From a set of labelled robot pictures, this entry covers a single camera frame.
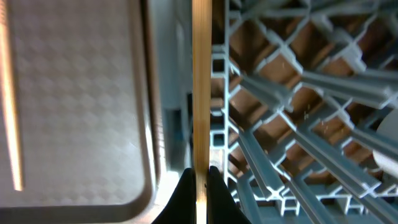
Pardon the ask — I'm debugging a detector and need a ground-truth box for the wooden chopstick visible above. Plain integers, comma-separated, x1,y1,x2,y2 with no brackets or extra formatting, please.
1,0,24,191
192,0,212,224

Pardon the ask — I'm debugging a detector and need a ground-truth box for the brown serving tray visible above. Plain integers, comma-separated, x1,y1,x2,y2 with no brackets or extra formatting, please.
1,0,156,223

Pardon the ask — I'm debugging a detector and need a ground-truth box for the white cup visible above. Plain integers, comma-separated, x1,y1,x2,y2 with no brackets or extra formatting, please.
373,110,397,178

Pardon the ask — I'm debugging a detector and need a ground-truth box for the grey dishwasher rack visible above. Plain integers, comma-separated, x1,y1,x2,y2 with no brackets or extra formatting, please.
149,0,397,223

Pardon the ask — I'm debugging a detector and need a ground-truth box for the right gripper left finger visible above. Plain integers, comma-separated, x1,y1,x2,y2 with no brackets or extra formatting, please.
152,168,196,224

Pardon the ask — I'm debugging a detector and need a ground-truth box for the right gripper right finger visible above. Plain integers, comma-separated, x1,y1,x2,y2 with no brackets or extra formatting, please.
207,166,251,224

